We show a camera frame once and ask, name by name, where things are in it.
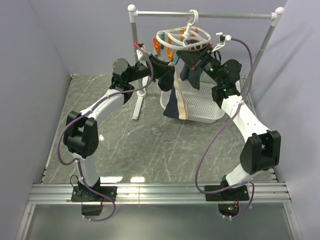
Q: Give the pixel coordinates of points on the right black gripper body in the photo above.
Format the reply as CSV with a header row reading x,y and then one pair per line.
x,y
210,67

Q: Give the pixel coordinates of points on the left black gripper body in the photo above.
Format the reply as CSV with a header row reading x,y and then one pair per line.
x,y
139,72

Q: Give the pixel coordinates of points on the navy blue underwear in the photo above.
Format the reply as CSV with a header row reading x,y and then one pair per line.
x,y
176,107

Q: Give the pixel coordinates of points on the white round clip hanger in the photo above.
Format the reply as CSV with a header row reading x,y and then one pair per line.
x,y
188,37

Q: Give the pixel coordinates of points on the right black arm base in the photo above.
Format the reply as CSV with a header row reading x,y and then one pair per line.
x,y
233,196

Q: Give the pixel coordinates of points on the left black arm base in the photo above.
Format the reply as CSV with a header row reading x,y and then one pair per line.
x,y
92,202

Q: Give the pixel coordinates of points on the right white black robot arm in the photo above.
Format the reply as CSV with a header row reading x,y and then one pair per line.
x,y
261,151

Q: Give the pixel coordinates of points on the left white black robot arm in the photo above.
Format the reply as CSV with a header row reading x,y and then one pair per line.
x,y
81,133

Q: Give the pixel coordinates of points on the striped hanging underwear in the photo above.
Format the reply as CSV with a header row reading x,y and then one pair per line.
x,y
192,76

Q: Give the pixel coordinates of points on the white perforated laundry basket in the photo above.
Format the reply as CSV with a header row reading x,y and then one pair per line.
x,y
200,104

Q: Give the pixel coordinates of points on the white metal clothes rack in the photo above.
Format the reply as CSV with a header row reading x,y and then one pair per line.
x,y
274,17

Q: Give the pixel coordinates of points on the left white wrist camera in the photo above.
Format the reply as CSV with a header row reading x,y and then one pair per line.
x,y
142,54

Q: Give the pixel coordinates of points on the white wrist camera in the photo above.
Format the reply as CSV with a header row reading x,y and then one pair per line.
x,y
222,39
142,54

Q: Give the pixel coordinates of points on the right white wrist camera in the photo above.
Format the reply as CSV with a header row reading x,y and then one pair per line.
x,y
222,39

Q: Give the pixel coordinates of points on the aluminium mounting rail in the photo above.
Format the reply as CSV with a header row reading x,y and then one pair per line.
x,y
153,194

